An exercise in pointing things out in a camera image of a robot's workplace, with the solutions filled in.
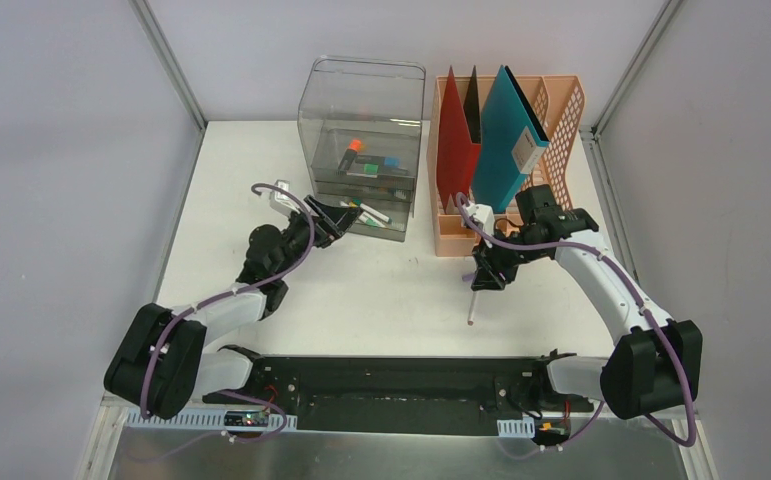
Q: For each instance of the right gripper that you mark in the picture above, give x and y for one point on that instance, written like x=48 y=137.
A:
x=488 y=276

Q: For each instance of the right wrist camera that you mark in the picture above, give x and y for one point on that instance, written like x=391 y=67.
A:
x=482 y=216

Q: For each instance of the black highlighter blue cap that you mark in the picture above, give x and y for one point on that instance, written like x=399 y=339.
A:
x=382 y=161

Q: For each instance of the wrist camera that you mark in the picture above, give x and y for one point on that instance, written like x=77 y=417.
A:
x=482 y=216
x=279 y=199

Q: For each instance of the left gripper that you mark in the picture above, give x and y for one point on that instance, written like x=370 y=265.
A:
x=315 y=221

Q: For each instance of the black highlighter orange cap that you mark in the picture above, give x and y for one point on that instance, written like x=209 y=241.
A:
x=350 y=154

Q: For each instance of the clear grey drawer organizer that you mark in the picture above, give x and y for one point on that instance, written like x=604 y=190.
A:
x=360 y=127

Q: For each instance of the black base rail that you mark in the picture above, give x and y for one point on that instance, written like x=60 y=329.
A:
x=404 y=395

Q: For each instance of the teal blue folder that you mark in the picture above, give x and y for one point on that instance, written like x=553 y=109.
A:
x=513 y=140

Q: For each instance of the red folder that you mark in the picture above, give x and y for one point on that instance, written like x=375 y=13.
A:
x=459 y=140

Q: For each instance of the black highlighter green cap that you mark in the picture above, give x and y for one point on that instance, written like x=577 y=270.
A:
x=364 y=170

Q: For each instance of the peach plastic file rack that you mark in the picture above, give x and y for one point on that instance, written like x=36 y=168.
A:
x=559 y=102

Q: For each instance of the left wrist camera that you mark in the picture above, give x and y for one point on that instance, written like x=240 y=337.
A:
x=279 y=199

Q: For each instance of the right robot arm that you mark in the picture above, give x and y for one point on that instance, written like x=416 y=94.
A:
x=655 y=362

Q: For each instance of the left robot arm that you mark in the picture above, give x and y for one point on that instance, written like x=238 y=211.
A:
x=161 y=362

